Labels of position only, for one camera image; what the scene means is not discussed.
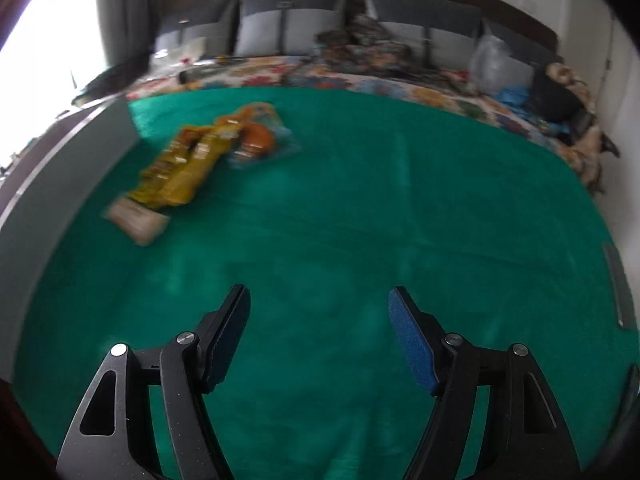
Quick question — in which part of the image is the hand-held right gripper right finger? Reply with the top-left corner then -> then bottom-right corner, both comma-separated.
388,286 -> 583,480

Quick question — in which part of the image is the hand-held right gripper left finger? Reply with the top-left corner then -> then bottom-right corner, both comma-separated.
56,284 -> 252,480

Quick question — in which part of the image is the long beige snack packet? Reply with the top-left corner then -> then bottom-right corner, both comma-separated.
103,197 -> 169,247

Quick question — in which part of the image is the yellow snack packet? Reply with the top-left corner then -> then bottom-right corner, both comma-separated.
172,119 -> 247,206
126,127 -> 211,212

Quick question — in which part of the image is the clear packet with orange bun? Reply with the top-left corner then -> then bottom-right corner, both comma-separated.
227,120 -> 302,172

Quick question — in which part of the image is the small orange snack packet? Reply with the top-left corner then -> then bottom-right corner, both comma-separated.
215,102 -> 279,132

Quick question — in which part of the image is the beige patterned blanket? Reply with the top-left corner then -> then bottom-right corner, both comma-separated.
544,62 -> 607,192

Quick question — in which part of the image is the blue cloth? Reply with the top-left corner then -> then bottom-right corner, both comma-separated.
497,85 -> 532,112

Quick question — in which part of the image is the floral bed sheet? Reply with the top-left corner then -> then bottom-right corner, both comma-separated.
125,54 -> 572,152

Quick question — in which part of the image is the black bag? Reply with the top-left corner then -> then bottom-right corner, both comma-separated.
529,67 -> 584,124

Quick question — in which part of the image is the cream pillow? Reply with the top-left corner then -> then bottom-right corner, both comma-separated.
149,35 -> 209,69

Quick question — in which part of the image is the clear plastic bag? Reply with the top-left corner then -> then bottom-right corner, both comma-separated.
469,32 -> 514,97

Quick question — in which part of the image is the dark patterned cloth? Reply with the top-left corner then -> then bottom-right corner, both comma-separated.
314,14 -> 427,69

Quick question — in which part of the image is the grey two-tone cushion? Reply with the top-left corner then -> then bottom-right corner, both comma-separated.
235,0 -> 352,59
362,0 -> 484,69
155,0 -> 239,59
481,19 -> 559,69

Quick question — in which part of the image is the bright window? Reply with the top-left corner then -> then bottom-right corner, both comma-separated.
0,0 -> 109,173

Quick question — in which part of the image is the grey curtain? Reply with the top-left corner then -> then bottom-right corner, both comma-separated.
95,0 -> 162,77

